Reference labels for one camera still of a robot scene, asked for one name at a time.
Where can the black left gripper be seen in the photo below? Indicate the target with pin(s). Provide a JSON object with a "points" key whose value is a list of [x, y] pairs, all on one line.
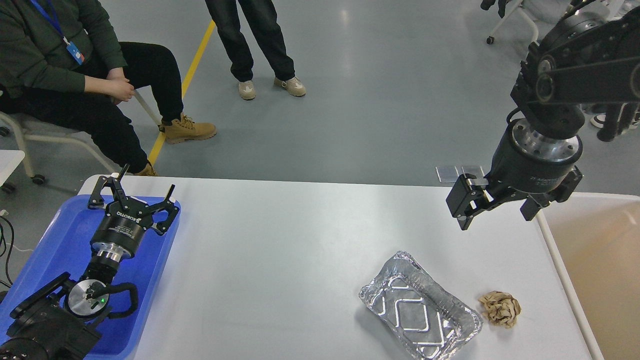
{"points": [[122, 226]]}

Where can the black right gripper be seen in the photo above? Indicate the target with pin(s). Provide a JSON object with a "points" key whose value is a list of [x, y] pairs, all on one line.
{"points": [[526, 163]]}

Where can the aluminium foil tray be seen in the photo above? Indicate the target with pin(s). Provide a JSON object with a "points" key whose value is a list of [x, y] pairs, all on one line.
{"points": [[430, 322]]}

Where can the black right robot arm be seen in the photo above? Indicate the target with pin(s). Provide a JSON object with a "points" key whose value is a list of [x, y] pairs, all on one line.
{"points": [[582, 61]]}

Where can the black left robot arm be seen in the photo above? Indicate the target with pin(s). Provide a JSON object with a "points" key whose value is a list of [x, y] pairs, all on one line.
{"points": [[86, 291]]}

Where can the right floor plate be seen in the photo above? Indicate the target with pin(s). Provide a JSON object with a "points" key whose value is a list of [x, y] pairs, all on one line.
{"points": [[475, 170]]}

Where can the floor plate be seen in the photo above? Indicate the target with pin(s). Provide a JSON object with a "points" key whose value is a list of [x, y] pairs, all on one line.
{"points": [[475, 170], [447, 173]]}

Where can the left floor plate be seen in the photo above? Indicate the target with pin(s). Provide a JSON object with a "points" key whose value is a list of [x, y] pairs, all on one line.
{"points": [[447, 173]]}

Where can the beige plastic bin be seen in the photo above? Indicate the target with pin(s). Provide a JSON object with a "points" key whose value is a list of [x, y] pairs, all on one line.
{"points": [[596, 237]]}

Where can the crumpled brown paper ball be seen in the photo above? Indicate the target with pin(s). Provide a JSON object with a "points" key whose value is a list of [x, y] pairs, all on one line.
{"points": [[500, 308]]}

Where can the white chair left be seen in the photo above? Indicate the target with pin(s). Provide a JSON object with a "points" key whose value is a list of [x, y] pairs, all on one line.
{"points": [[27, 128]]}

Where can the white side table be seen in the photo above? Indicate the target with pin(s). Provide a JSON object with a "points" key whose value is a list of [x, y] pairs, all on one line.
{"points": [[9, 161]]}

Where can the seated person green jacket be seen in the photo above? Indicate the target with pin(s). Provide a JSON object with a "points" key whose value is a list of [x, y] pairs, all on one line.
{"points": [[62, 63]]}

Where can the grey office chair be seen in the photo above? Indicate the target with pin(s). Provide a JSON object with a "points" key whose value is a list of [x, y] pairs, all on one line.
{"points": [[524, 13]]}

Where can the standing person dark trousers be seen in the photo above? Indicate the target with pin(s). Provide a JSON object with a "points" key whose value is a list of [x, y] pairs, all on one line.
{"points": [[262, 18]]}

